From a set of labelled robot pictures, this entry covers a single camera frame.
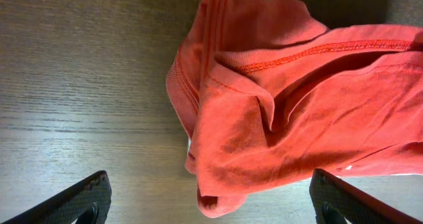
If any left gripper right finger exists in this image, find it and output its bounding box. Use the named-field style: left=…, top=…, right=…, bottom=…
left=309, top=168, right=422, bottom=224

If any red t-shirt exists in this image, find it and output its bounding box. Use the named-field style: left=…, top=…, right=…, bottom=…
left=166, top=0, right=422, bottom=218

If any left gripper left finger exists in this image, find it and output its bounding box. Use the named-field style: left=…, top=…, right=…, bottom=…
left=3, top=170, right=112, bottom=224

